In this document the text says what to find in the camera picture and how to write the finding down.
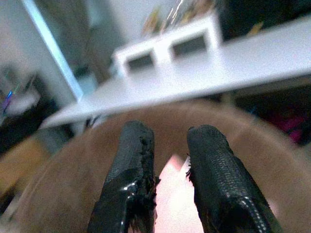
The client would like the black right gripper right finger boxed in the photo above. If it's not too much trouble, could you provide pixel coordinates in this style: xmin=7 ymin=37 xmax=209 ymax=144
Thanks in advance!
xmin=186 ymin=124 xmax=284 ymax=233

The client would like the white framed glass door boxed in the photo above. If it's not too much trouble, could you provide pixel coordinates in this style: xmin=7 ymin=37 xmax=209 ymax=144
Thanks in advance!
xmin=20 ymin=0 xmax=85 ymax=102

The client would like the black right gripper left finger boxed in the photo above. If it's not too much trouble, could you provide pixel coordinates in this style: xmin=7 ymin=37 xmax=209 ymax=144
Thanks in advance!
xmin=87 ymin=121 xmax=160 ymax=233

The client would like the pink square pillow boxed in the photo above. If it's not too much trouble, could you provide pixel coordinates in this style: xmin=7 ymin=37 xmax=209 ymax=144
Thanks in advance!
xmin=155 ymin=154 xmax=203 ymax=233

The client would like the brown velvet round sofa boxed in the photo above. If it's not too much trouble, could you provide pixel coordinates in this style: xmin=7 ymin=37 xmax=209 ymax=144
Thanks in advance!
xmin=0 ymin=99 xmax=311 ymax=233

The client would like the black metal rack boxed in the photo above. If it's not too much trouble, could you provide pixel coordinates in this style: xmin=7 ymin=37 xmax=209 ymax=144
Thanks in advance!
xmin=0 ymin=72 xmax=73 ymax=151

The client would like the white rectangular table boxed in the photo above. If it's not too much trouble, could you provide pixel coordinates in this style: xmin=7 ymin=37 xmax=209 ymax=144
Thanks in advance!
xmin=40 ymin=14 xmax=311 ymax=129

